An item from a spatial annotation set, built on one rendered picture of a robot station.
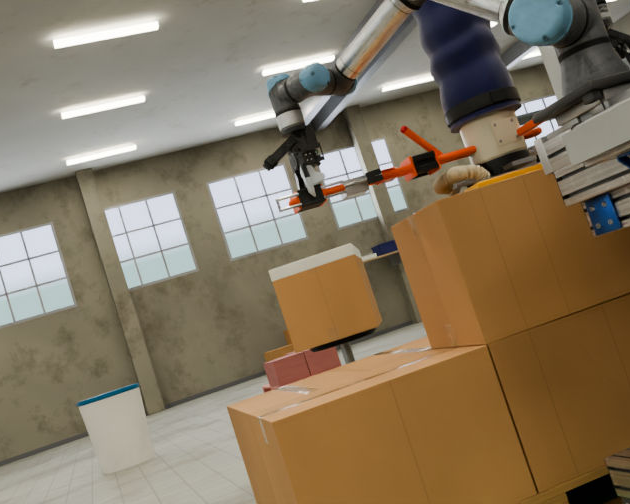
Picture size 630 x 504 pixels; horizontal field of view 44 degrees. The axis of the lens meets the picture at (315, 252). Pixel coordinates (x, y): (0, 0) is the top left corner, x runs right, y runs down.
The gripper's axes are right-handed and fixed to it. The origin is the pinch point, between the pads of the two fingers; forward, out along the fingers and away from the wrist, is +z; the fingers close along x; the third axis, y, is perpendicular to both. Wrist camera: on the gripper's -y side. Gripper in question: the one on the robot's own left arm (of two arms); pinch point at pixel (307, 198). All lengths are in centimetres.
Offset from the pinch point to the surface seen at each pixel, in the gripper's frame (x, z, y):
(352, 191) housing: -2.8, 2.0, 12.1
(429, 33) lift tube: -3, -37, 50
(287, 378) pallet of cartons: 651, 92, 90
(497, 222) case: -18, 23, 43
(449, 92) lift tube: -3, -18, 50
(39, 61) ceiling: 721, -352, -70
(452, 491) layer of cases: -19, 84, 7
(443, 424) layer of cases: -19, 68, 11
